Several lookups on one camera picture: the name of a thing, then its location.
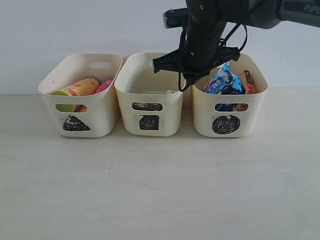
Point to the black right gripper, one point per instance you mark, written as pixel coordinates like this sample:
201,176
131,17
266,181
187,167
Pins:
202,51

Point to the blue white milk carton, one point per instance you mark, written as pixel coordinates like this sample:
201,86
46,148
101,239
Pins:
169,91

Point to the blue cookie snack bag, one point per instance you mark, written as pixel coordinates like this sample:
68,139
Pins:
224,82

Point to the purple juice carton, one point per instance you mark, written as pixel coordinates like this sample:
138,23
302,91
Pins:
147,106

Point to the orange noodle packet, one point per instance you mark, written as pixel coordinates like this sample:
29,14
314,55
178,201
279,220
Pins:
249,89

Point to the pink Lays chips can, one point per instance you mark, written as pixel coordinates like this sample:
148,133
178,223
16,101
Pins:
105,85

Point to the yellow Lays chips can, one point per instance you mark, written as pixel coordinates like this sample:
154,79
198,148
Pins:
84,87

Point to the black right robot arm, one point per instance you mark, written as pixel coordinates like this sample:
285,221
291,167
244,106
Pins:
263,14

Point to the cream bin with square mark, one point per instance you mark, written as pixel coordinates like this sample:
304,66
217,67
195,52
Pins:
137,82

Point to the cream bin with circle mark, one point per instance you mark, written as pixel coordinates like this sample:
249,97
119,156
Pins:
211,123

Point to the cream bin with triangle mark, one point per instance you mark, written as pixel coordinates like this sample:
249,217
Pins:
91,116

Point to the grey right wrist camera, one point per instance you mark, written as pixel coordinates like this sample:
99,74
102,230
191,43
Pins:
175,18

